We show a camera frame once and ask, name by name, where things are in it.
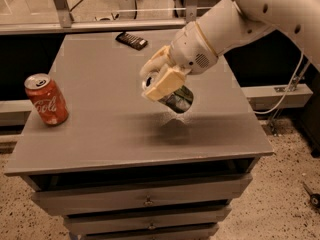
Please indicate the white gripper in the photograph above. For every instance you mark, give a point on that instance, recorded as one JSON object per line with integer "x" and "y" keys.
{"x": 190, "y": 49}

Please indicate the dented green soda can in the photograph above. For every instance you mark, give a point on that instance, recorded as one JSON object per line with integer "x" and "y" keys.
{"x": 179, "y": 101}

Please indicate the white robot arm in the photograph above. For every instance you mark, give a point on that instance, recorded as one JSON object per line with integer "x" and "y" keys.
{"x": 230, "y": 24}

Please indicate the red Coca-Cola can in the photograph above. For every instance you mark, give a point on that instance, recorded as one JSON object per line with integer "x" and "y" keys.
{"x": 47, "y": 98}

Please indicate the black remote control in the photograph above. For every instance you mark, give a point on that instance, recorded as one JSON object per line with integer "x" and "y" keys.
{"x": 132, "y": 41}

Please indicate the grey drawer cabinet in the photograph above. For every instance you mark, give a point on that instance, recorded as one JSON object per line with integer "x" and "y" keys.
{"x": 124, "y": 168}

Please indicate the grey metal railing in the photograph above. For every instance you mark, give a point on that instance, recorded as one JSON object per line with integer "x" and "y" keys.
{"x": 24, "y": 17}

